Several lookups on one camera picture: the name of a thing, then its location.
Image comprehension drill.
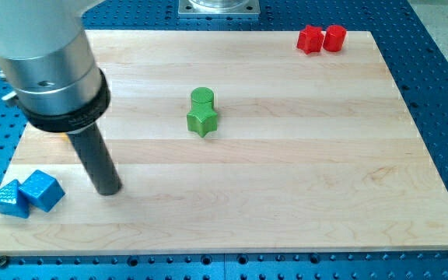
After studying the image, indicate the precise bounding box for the green star block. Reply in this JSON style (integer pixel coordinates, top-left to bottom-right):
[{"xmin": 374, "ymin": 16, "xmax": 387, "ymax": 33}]
[{"xmin": 187, "ymin": 103, "xmax": 218, "ymax": 138}]

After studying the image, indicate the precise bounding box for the green cylinder block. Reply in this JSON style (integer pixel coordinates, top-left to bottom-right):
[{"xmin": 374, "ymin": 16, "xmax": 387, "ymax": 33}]
[{"xmin": 191, "ymin": 87, "xmax": 215, "ymax": 111}]

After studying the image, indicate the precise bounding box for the red star block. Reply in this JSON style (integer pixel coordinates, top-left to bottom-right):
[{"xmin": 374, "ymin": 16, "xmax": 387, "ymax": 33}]
[{"xmin": 296, "ymin": 25, "xmax": 324, "ymax": 54}]

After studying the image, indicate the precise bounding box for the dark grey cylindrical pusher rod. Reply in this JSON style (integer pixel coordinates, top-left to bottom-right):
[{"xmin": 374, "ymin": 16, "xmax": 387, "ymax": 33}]
[{"xmin": 68, "ymin": 123, "xmax": 122, "ymax": 196}]

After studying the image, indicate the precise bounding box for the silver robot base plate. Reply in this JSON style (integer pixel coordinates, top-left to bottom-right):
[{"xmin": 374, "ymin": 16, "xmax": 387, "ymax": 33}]
[{"xmin": 177, "ymin": 0, "xmax": 261, "ymax": 19}]

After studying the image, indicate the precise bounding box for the red cylinder block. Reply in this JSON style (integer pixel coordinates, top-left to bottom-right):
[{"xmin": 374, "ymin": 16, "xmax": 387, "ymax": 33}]
[{"xmin": 323, "ymin": 25, "xmax": 347, "ymax": 52}]

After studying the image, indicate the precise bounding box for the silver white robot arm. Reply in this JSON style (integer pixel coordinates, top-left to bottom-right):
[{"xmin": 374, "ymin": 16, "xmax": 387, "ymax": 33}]
[{"xmin": 0, "ymin": 0, "xmax": 122, "ymax": 195}]

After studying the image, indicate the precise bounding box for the light wooden board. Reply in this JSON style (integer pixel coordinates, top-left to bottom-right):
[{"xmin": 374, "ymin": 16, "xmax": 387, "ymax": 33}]
[{"xmin": 0, "ymin": 30, "xmax": 448, "ymax": 256}]

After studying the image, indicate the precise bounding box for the blue cube block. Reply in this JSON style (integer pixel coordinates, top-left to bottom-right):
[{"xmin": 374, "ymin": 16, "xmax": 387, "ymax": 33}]
[{"xmin": 19, "ymin": 170, "xmax": 65, "ymax": 212}]

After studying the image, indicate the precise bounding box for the blue triangular block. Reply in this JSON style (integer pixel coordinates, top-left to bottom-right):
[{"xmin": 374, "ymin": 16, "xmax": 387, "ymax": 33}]
[{"xmin": 0, "ymin": 180, "xmax": 30, "ymax": 219}]

